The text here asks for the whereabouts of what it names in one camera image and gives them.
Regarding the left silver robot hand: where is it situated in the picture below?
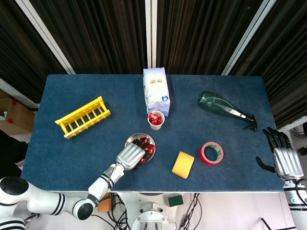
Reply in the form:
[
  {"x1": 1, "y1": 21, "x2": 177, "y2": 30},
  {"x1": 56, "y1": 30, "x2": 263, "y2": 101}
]
[{"x1": 116, "y1": 138, "x2": 151, "y2": 171}]

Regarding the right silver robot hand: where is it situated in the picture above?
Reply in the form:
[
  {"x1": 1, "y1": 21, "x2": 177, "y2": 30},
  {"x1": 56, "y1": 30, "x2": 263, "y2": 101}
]
[{"x1": 256, "y1": 126, "x2": 305, "y2": 180}]

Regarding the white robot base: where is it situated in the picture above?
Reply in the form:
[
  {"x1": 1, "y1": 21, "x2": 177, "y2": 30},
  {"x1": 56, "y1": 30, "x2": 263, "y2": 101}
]
[{"x1": 117, "y1": 192, "x2": 184, "y2": 230}]

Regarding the round steel plate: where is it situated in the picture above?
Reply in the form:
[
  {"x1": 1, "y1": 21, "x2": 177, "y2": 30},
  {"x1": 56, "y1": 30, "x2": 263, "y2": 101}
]
[{"x1": 124, "y1": 133, "x2": 156, "y2": 165}]

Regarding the white paper cup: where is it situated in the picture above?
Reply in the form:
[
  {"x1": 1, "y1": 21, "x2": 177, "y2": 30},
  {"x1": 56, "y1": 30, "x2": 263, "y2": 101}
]
[{"x1": 147, "y1": 111, "x2": 165, "y2": 131}]

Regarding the yellow sponge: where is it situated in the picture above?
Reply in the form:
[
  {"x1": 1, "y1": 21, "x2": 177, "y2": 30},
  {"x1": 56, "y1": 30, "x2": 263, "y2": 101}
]
[{"x1": 171, "y1": 151, "x2": 195, "y2": 180}]

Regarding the orange box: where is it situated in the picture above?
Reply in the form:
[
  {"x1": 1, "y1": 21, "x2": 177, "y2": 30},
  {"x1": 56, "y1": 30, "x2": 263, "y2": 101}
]
[{"x1": 97, "y1": 194, "x2": 113, "y2": 213}]

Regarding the blue table cloth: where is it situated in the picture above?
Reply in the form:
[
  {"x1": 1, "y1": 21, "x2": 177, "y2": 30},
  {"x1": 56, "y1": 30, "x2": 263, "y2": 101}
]
[{"x1": 20, "y1": 73, "x2": 285, "y2": 193}]

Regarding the green block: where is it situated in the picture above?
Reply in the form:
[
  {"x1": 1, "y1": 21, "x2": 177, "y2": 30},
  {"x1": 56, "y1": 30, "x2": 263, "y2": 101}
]
[{"x1": 167, "y1": 195, "x2": 184, "y2": 207}]

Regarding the yellow plastic tube rack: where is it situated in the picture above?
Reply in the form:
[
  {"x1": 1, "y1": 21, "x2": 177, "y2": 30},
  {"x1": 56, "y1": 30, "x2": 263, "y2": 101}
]
[{"x1": 54, "y1": 95, "x2": 111, "y2": 139}]

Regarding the white blue paper bag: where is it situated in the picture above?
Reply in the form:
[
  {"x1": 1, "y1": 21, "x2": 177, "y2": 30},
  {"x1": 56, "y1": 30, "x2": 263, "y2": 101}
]
[{"x1": 142, "y1": 67, "x2": 171, "y2": 117}]

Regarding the red tape roll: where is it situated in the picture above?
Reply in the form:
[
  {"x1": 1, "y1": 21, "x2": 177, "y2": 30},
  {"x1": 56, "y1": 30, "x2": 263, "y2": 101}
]
[{"x1": 200, "y1": 141, "x2": 224, "y2": 166}]

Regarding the green spray bottle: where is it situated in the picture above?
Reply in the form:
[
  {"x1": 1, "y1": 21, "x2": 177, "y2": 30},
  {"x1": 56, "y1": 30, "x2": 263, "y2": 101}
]
[{"x1": 197, "y1": 91, "x2": 259, "y2": 132}]

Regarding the black curtain panel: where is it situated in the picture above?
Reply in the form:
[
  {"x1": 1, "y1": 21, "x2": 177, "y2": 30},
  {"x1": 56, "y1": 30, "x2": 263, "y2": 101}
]
[
  {"x1": 28, "y1": 0, "x2": 147, "y2": 74},
  {"x1": 0, "y1": 0, "x2": 69, "y2": 104},
  {"x1": 230, "y1": 0, "x2": 307, "y2": 130},
  {"x1": 157, "y1": 0, "x2": 263, "y2": 75}
]

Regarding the brown cardboard box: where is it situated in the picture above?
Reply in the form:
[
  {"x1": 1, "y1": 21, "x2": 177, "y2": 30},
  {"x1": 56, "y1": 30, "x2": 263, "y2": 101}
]
[{"x1": 0, "y1": 89, "x2": 36, "y2": 132}]

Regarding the person in black clothing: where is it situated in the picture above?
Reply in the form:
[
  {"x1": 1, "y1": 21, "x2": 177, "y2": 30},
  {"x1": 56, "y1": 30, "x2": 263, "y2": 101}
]
[{"x1": 0, "y1": 130, "x2": 29, "y2": 179}]

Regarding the black cable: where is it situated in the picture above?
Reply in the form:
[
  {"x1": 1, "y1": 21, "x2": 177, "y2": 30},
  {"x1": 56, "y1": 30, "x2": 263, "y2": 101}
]
[
  {"x1": 178, "y1": 193, "x2": 202, "y2": 230},
  {"x1": 105, "y1": 193, "x2": 131, "y2": 230}
]

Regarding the white aluminium post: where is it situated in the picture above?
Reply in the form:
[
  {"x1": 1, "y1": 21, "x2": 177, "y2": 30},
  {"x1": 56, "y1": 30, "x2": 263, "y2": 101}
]
[
  {"x1": 221, "y1": 0, "x2": 274, "y2": 76},
  {"x1": 145, "y1": 0, "x2": 158, "y2": 69},
  {"x1": 14, "y1": 0, "x2": 76, "y2": 74}
]

